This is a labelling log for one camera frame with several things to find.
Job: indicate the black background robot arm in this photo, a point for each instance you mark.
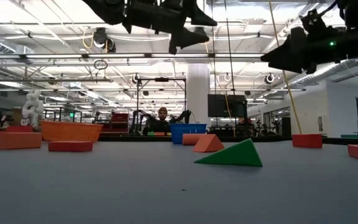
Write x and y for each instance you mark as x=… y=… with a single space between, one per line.
x=183 y=115
x=137 y=119

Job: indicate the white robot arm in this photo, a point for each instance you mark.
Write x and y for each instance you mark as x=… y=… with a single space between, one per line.
x=32 y=107

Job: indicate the orange rectangular foam block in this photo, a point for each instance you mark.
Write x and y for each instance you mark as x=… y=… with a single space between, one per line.
x=19 y=140

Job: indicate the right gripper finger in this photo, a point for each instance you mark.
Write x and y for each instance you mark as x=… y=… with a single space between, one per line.
x=294 y=53
x=317 y=26

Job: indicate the blue plastic basket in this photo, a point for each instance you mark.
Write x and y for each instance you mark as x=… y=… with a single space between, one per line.
x=188 y=132

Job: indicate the silver ceiling duct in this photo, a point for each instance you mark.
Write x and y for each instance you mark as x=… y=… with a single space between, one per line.
x=328 y=73

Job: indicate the red bin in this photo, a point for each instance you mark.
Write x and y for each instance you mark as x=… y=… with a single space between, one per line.
x=20 y=128

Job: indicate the white column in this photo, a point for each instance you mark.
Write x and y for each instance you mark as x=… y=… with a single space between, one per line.
x=197 y=93

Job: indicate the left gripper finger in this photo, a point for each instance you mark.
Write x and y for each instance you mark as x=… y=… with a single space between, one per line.
x=202 y=17
x=186 y=37

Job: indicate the orange foam cylinder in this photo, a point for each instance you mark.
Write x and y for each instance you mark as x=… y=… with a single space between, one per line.
x=188 y=139

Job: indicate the orange plastic basket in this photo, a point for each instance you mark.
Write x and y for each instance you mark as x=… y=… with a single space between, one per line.
x=71 y=132

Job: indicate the green foam wedge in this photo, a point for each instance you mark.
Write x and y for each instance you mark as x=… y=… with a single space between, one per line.
x=238 y=155

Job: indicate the black metal rig frame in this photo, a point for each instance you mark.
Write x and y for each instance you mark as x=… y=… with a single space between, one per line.
x=162 y=79

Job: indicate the red tool cabinet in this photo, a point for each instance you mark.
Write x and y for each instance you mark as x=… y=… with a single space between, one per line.
x=120 y=121

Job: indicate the black monitor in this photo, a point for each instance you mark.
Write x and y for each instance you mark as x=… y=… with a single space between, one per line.
x=225 y=105

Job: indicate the teal flat object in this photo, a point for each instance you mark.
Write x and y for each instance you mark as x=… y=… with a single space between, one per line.
x=356 y=136

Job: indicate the long ceiling light bar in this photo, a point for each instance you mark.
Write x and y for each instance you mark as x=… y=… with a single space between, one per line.
x=120 y=56

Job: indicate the orange foam wedge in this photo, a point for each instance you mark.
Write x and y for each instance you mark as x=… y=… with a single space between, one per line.
x=208 y=144

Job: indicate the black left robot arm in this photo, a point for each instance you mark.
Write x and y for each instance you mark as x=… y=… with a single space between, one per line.
x=104 y=9

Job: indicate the person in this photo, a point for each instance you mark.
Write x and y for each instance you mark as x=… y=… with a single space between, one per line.
x=163 y=119

